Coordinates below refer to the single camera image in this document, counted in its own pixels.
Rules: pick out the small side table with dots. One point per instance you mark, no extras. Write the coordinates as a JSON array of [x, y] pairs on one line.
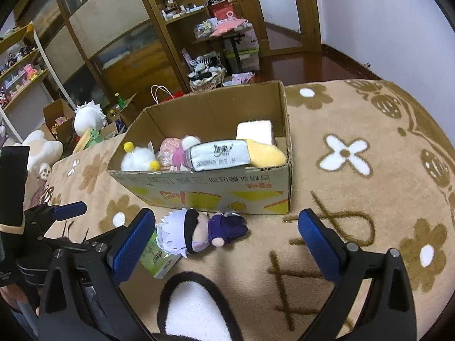
[[234, 46]]

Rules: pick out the pink plush bear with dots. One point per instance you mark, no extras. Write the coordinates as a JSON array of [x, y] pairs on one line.
[[186, 145]]

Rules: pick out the wooden wardrobe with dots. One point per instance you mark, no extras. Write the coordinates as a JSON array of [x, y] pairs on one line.
[[106, 25]]

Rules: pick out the red paper bag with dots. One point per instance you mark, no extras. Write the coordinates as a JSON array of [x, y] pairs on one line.
[[169, 96]]

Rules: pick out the wooden glass door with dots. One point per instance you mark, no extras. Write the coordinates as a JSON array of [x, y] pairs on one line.
[[284, 7]]

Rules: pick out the wooden corner shelf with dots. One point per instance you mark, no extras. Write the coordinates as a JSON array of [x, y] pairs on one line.
[[170, 25]]

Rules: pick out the basket of plush toys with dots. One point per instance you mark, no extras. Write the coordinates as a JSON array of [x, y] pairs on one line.
[[206, 73]]

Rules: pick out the person's left hand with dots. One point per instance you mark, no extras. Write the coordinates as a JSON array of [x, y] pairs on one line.
[[17, 298]]

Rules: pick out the pink figurine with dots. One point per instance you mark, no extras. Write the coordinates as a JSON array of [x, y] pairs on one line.
[[29, 71]]

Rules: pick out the pink papers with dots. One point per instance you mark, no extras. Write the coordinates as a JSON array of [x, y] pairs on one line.
[[231, 27]]

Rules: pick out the wooden display shelf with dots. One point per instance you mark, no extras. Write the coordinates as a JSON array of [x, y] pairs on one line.
[[21, 81]]

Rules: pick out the round white-haired plush head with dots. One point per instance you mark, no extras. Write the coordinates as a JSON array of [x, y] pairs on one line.
[[89, 117]]

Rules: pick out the red printed box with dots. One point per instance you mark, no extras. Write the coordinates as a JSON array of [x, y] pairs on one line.
[[222, 11]]

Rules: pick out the printed cardboard box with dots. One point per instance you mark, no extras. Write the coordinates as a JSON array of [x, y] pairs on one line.
[[213, 191]]

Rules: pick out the large white cat plush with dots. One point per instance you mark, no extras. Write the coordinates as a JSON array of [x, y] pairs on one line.
[[42, 149]]

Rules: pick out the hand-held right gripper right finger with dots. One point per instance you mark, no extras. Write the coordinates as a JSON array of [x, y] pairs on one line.
[[320, 248]]

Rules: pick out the white fluffy plush toy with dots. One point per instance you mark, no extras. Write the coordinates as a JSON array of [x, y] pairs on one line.
[[138, 160]]

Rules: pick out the green tissue pack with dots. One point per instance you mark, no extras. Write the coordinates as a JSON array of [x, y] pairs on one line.
[[161, 261]]

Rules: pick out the grey tissue pack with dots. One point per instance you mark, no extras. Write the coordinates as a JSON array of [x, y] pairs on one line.
[[218, 156]]

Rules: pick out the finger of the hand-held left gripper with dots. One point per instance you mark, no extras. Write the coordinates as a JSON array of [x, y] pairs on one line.
[[69, 210], [69, 241]]

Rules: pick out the open brown cardboard box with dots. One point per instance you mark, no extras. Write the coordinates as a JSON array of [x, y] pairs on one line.
[[58, 113]]

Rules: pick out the green frog toy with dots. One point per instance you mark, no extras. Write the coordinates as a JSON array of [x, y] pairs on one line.
[[89, 138]]

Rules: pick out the pink packet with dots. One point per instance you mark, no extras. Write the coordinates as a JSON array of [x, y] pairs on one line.
[[167, 154]]

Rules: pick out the white foam block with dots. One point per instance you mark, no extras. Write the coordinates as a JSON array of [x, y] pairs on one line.
[[254, 131]]

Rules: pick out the white-haired purple plush doll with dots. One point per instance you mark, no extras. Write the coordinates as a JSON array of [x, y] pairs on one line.
[[199, 229]]

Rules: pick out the green glass bottle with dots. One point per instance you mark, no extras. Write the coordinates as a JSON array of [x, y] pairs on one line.
[[120, 100]]

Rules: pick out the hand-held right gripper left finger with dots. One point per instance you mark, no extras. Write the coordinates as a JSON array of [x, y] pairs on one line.
[[133, 245]]

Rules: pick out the yellow plush toy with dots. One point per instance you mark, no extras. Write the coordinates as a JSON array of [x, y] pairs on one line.
[[266, 154]]

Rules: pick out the white ladder rail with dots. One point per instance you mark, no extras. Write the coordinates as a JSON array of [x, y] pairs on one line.
[[49, 64]]

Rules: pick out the cardboard box with bottles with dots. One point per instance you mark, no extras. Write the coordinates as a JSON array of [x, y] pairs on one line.
[[122, 117]]

